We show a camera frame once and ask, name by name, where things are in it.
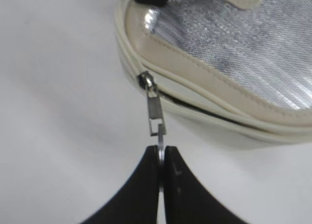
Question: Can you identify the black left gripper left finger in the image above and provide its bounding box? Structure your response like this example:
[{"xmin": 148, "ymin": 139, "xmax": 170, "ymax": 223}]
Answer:
[{"xmin": 83, "ymin": 145, "xmax": 159, "ymax": 224}]

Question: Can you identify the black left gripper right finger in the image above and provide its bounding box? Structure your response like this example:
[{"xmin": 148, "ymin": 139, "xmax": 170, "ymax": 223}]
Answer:
[{"xmin": 163, "ymin": 146, "xmax": 247, "ymax": 224}]

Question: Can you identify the silver metal zipper pull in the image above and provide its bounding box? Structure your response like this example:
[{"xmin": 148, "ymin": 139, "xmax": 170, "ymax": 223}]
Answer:
[{"xmin": 137, "ymin": 71, "xmax": 166, "ymax": 191}]

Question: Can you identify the cream bag with silver panel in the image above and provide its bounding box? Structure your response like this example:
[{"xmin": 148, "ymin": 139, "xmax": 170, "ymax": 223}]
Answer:
[{"xmin": 115, "ymin": 0, "xmax": 312, "ymax": 143}]

